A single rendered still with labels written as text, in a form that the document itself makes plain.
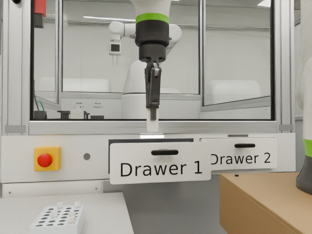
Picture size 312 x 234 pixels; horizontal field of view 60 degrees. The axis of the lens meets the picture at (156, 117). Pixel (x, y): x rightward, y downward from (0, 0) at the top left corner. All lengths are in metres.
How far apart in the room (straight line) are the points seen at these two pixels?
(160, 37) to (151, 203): 0.54
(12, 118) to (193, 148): 0.56
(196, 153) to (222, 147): 0.21
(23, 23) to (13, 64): 0.13
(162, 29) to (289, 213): 0.52
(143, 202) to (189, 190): 0.16
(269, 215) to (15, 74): 0.80
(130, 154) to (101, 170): 0.19
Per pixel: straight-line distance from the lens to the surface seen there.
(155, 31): 0.73
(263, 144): 1.05
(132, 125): 0.91
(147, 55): 0.73
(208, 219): 1.03
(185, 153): 0.78
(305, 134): 0.55
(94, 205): 0.79
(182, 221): 1.00
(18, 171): 0.95
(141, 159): 0.76
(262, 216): 0.46
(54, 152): 0.88
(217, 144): 0.97
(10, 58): 0.97
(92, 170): 0.92
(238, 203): 0.54
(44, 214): 0.64
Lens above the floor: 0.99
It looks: 1 degrees up
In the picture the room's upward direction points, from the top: straight up
